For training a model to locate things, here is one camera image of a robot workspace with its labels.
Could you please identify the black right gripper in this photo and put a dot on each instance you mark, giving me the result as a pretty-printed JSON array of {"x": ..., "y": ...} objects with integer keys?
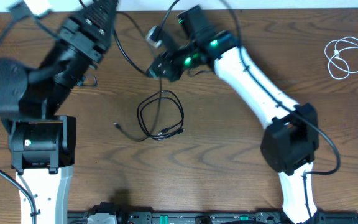
[{"x": 165, "y": 66}]

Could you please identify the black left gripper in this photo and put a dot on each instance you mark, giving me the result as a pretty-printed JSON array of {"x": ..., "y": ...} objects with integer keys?
[{"x": 81, "y": 39}]

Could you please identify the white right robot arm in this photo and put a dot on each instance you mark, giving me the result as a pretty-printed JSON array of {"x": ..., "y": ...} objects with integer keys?
[{"x": 289, "y": 139}]

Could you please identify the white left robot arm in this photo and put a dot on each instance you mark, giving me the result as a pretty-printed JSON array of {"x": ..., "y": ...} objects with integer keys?
[{"x": 42, "y": 142}]

